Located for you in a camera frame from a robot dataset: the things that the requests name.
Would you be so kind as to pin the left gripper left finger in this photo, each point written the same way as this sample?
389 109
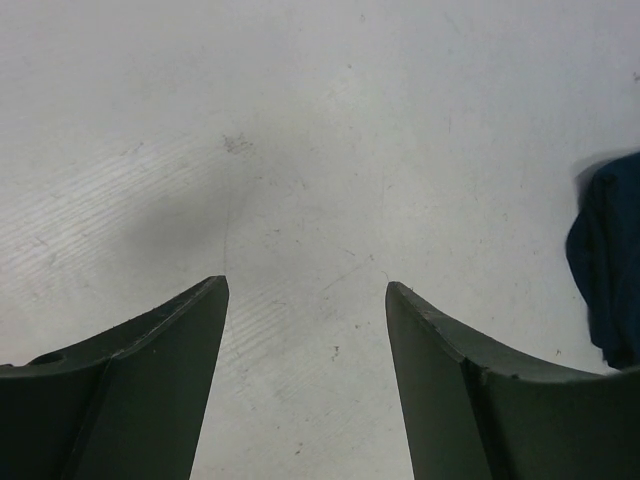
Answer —
128 403

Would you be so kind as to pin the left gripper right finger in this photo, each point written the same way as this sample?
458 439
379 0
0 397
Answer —
475 408

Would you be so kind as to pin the navy blue t shirt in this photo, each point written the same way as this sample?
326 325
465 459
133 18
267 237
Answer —
602 251

